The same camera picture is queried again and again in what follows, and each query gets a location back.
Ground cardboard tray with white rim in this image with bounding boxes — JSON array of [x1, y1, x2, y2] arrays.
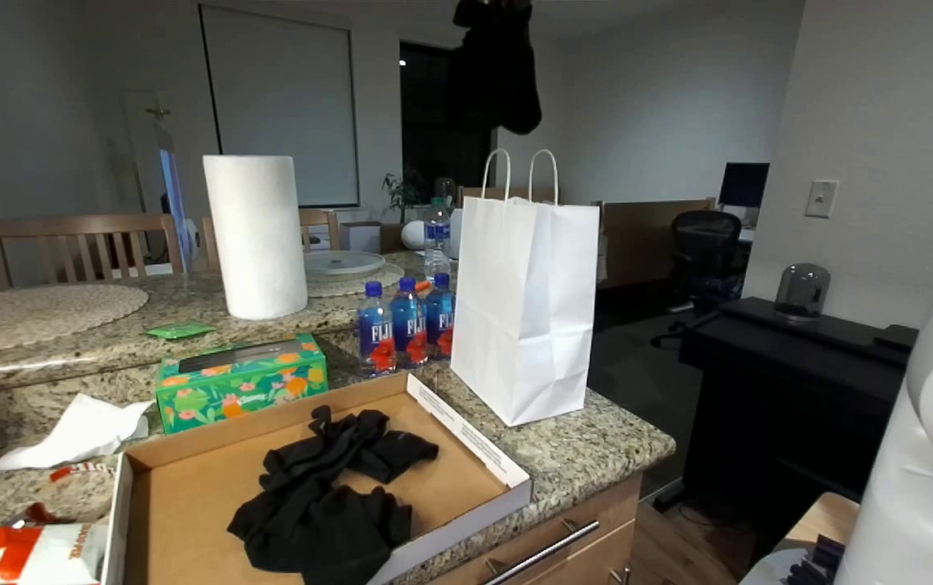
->
[[99, 371, 535, 585]]

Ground white paper carrier bag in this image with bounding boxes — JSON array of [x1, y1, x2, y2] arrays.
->
[[445, 146, 604, 432]]

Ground wooden slatted chair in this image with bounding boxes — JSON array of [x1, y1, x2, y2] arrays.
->
[[0, 212, 186, 296]]

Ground metal drawer handle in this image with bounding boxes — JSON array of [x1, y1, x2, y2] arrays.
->
[[480, 516, 604, 585]]

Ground grey rounded appliance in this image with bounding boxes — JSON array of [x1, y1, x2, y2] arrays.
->
[[775, 259, 835, 319]]

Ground white bowl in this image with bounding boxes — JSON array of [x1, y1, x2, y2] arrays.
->
[[301, 247, 391, 280]]

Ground green house plant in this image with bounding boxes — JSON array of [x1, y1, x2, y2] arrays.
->
[[381, 169, 429, 227]]

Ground white projection screen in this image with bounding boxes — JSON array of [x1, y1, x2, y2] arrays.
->
[[194, 0, 365, 212]]

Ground small green flat pack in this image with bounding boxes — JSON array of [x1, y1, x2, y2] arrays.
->
[[144, 319, 215, 343]]

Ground clear water bottle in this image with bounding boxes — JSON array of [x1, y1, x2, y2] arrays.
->
[[422, 209, 458, 259]]

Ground dark window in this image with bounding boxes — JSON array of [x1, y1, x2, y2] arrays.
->
[[396, 40, 503, 205]]

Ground blue labelled water bottle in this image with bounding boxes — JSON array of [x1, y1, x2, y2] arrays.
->
[[422, 271, 458, 362], [355, 280, 400, 378], [391, 273, 432, 371]]

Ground white paper towel roll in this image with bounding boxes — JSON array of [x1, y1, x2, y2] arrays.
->
[[199, 152, 312, 326]]

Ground black desk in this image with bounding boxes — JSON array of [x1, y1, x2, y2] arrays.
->
[[675, 296, 919, 534]]

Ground black items on stool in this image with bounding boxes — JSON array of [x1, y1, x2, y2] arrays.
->
[[781, 530, 850, 585]]

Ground wooden counter cabinet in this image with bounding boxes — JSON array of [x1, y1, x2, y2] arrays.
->
[[402, 471, 650, 585]]

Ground small white round object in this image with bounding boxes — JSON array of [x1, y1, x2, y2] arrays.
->
[[396, 219, 432, 253]]

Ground crumpled white napkin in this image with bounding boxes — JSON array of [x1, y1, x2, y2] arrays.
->
[[0, 389, 156, 479]]

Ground orange and white packet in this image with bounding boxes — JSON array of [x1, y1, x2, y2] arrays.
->
[[0, 516, 115, 585]]

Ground wooden sideboard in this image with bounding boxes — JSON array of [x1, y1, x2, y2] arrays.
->
[[592, 195, 718, 291]]

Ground black sock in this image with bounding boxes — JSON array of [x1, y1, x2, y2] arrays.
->
[[223, 480, 416, 585], [360, 428, 442, 487], [449, 0, 547, 141], [257, 403, 394, 491]]

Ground black office chair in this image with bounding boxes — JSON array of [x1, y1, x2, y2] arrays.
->
[[650, 209, 747, 351]]

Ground white wall light switch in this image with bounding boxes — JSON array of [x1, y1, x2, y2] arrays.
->
[[803, 176, 839, 223]]

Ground dark computer monitor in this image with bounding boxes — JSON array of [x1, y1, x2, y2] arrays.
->
[[716, 158, 775, 214]]

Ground green patterned tissue box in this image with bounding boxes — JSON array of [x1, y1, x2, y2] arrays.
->
[[151, 329, 334, 439]]

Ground wooden stool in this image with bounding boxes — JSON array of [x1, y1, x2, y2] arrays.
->
[[777, 487, 869, 560]]

